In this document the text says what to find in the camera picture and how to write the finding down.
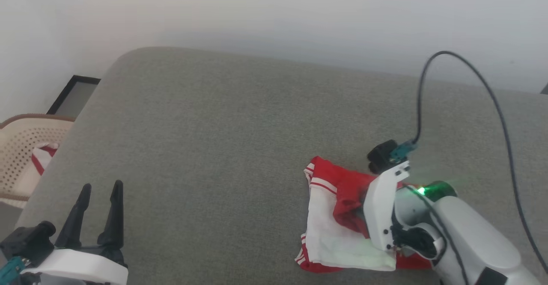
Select grey fabric sofa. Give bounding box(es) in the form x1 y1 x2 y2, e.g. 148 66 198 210
15 47 548 285

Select black framed panel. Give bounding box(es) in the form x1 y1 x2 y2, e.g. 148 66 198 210
46 75 101 117

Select red and white jersey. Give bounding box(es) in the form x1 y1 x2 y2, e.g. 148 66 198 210
295 155 434 274

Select teal camera connector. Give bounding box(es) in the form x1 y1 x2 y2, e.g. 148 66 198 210
389 141 418 163
0 256 26 284

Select teal right camera connector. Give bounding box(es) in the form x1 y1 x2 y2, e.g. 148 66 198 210
389 141 418 163

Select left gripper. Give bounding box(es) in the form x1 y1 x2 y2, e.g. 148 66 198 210
55 180 128 269

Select teal left camera connector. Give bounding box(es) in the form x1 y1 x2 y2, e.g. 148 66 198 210
0 256 26 284

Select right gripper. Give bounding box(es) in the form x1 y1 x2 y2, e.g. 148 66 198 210
391 181 457 261

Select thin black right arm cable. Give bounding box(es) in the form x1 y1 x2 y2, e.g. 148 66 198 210
404 184 471 285

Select cream perforated laundry basket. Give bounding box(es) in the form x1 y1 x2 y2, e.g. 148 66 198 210
0 113 76 209

